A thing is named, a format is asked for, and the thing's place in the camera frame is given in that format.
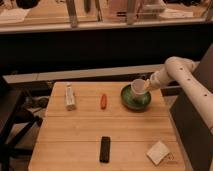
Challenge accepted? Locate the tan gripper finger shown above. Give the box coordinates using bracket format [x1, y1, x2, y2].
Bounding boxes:
[144, 79, 151, 91]

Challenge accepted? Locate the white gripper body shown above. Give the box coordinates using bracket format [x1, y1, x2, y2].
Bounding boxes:
[150, 69, 170, 89]

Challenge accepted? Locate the white ceramic cup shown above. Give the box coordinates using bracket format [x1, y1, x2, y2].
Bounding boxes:
[130, 79, 146, 98]

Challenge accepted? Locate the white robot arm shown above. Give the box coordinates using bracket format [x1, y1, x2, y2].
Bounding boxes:
[145, 56, 213, 134]

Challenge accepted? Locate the green ceramic bowl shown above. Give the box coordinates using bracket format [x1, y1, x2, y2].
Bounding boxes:
[120, 84, 151, 111]

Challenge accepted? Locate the orange carrot toy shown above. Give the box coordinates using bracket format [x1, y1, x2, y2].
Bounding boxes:
[100, 94, 107, 109]

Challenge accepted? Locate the white folded cloth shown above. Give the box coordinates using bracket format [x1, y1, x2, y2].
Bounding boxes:
[146, 141, 170, 165]

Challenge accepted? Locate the black remote control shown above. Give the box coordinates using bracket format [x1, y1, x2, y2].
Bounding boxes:
[99, 137, 111, 163]

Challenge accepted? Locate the white tube bottle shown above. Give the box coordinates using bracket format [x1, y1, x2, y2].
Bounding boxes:
[65, 83, 76, 110]

